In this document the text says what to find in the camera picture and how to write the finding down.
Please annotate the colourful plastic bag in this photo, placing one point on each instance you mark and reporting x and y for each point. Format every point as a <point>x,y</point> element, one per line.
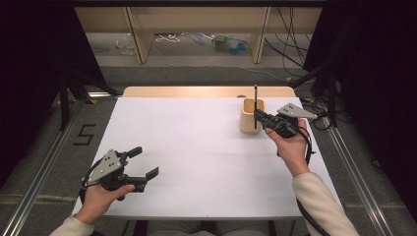
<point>231,45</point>

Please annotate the clear plastic bag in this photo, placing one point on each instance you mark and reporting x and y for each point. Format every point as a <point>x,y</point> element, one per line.
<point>126,46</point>

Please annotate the aluminium floor rail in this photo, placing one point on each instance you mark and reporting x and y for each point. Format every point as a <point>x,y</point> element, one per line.
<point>350,164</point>
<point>42,170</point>

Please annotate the person's right hand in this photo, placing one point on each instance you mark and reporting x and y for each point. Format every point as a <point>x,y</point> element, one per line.
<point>291,150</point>

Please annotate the white table cover sheet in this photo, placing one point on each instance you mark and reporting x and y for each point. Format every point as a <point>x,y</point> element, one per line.
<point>183,137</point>

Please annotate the beige wooden shelf unit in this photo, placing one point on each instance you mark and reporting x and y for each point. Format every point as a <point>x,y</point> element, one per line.
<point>203,19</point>

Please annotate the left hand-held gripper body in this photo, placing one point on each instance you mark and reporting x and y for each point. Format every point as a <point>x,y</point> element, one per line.
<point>108,165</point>

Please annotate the black curtain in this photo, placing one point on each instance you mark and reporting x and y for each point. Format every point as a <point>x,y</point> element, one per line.
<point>380,82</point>
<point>29,82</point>

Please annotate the person's left hand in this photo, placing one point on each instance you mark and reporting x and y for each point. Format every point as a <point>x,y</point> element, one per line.
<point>96,200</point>

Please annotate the black pen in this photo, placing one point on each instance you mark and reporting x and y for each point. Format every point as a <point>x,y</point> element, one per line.
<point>255,98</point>

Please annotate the black metal stand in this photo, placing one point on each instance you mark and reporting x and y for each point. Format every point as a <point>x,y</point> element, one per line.
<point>332,98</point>
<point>64,105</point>

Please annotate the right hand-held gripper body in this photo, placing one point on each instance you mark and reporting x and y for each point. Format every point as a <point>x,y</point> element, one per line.
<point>288,126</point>

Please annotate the wooden table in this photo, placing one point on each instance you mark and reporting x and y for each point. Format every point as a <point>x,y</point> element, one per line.
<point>196,91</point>

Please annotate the beige square cup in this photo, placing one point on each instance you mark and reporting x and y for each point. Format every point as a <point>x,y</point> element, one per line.
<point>247,124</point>

